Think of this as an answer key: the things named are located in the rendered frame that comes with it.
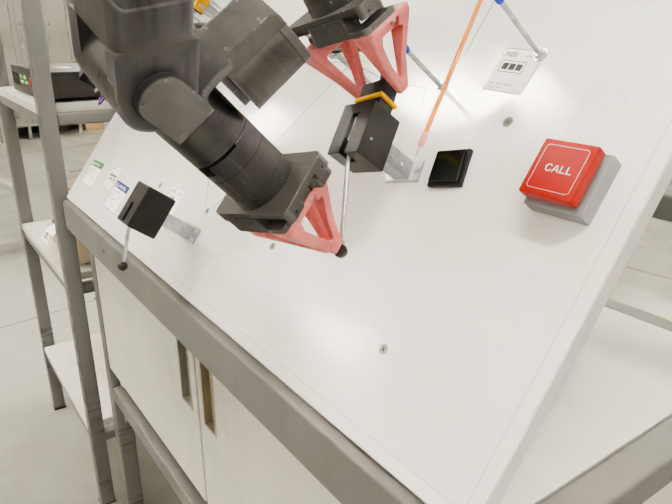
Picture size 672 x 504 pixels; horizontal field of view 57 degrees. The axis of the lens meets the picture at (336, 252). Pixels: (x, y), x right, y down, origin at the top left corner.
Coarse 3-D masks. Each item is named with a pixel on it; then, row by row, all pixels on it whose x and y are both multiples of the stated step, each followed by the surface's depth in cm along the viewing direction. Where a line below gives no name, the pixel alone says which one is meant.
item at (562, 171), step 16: (544, 144) 51; (560, 144) 50; (576, 144) 49; (544, 160) 50; (560, 160) 49; (576, 160) 48; (592, 160) 47; (528, 176) 50; (544, 176) 49; (560, 176) 48; (576, 176) 47; (592, 176) 48; (528, 192) 50; (544, 192) 49; (560, 192) 48; (576, 192) 47
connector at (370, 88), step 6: (366, 84) 63; (372, 84) 62; (378, 84) 62; (384, 84) 61; (366, 90) 63; (372, 90) 62; (378, 90) 61; (384, 90) 61; (390, 90) 62; (360, 96) 63; (390, 96) 62; (360, 102) 62; (378, 102) 60; (384, 102) 61; (390, 108) 62
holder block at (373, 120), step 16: (352, 112) 61; (368, 112) 59; (384, 112) 60; (368, 128) 59; (384, 128) 60; (336, 144) 60; (352, 144) 59; (368, 144) 59; (384, 144) 60; (336, 160) 62; (352, 160) 61; (368, 160) 59; (384, 160) 60
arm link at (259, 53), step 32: (256, 0) 44; (224, 32) 44; (256, 32) 44; (288, 32) 45; (224, 64) 43; (256, 64) 45; (288, 64) 46; (160, 96) 39; (192, 96) 41; (256, 96) 47; (160, 128) 41; (192, 128) 43
